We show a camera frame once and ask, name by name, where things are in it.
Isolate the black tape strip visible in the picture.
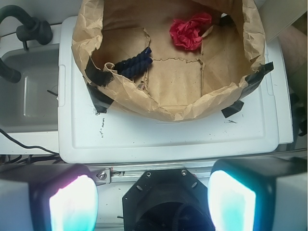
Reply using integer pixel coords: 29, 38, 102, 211
87, 84, 114, 113
221, 100, 244, 118

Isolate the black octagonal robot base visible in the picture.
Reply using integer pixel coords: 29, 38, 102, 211
122, 168, 215, 231

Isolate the black tape strip front left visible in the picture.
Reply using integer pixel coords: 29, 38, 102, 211
87, 84, 114, 113

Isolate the dark blue twisted rope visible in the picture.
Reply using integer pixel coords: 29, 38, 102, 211
114, 47, 154, 78

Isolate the white plastic bin lid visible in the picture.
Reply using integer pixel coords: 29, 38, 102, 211
58, 16, 279, 164

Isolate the aluminium rail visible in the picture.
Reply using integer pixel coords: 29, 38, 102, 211
89, 163, 213, 185

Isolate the grey sink basin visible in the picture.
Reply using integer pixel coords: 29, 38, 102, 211
0, 44, 59, 133

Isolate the black tape strip front right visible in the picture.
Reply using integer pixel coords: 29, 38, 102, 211
221, 100, 244, 118

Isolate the black power cable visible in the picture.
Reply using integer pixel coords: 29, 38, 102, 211
0, 128, 60, 156

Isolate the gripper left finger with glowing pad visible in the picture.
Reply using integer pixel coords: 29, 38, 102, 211
0, 164, 98, 231

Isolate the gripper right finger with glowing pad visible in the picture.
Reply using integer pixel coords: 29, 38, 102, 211
207, 157, 308, 231

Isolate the brown paper bag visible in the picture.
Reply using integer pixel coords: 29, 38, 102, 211
72, 0, 274, 122

